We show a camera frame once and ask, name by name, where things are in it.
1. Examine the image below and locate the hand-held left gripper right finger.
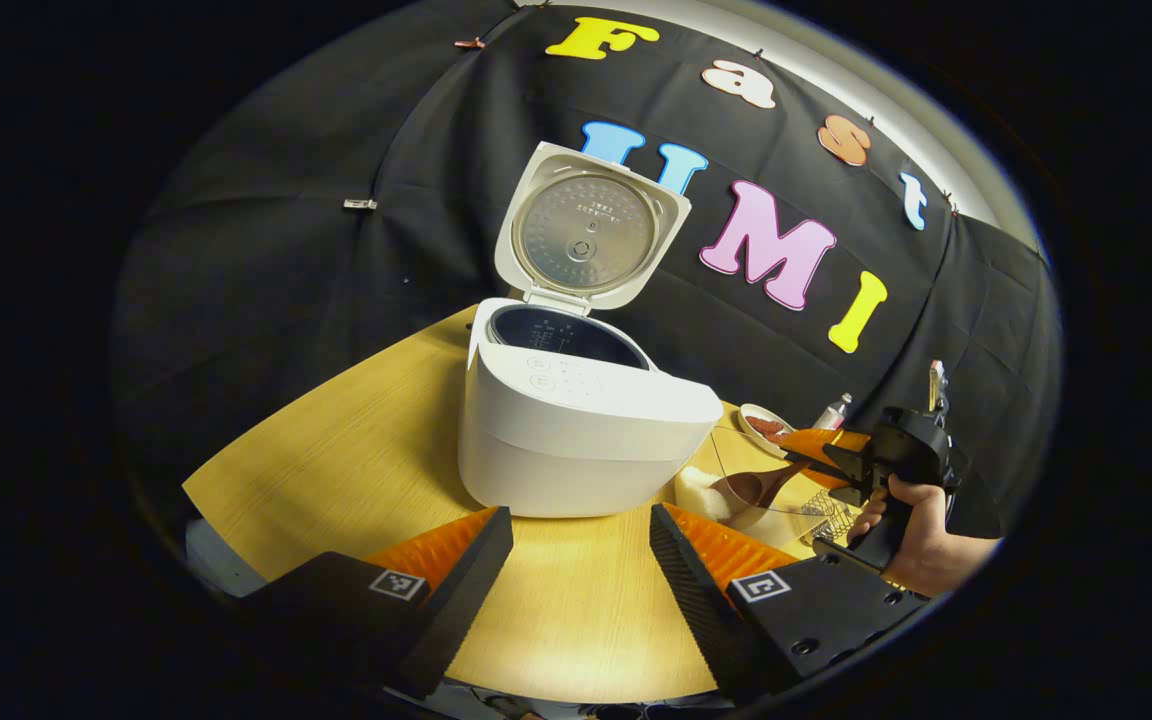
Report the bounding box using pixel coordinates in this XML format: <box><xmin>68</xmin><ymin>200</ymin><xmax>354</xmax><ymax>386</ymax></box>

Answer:
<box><xmin>649</xmin><ymin>503</ymin><xmax>932</xmax><ymax>701</ymax></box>

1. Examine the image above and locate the metal wire chopstick holder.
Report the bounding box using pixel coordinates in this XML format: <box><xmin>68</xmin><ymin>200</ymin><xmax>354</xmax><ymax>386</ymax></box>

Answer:
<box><xmin>798</xmin><ymin>490</ymin><xmax>862</xmax><ymax>549</ymax></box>

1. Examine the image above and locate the black backdrop cloth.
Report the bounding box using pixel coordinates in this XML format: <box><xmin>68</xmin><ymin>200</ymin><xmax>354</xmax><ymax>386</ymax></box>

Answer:
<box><xmin>111</xmin><ymin>0</ymin><xmax>1065</xmax><ymax>541</ymax></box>

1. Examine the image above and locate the white rice cooker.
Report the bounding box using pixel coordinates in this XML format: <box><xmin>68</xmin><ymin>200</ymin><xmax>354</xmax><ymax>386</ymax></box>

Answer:
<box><xmin>457</xmin><ymin>141</ymin><xmax>725</xmax><ymax>519</ymax></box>

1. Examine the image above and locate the clear rice container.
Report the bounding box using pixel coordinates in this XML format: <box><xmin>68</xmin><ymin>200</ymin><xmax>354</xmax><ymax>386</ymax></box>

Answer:
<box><xmin>674</xmin><ymin>428</ymin><xmax>842</xmax><ymax>536</ymax></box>

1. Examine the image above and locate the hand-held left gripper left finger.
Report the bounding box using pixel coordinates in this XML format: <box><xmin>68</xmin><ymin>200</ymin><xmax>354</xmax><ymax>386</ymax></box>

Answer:
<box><xmin>236</xmin><ymin>506</ymin><xmax>515</xmax><ymax>701</ymax></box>

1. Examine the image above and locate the white round plate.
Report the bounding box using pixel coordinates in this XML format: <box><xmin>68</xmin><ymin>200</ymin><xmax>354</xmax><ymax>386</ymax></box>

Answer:
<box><xmin>738</xmin><ymin>403</ymin><xmax>795</xmax><ymax>451</ymax></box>

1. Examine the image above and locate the white rice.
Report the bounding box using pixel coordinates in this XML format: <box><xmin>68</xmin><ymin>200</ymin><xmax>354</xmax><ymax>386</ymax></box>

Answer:
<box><xmin>676</xmin><ymin>465</ymin><xmax>737</xmax><ymax>521</ymax></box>

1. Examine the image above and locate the brown wooden spoon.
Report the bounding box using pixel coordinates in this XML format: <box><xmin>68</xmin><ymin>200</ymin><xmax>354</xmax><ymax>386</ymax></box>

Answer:
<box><xmin>711</xmin><ymin>455</ymin><xmax>817</xmax><ymax>506</ymax></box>

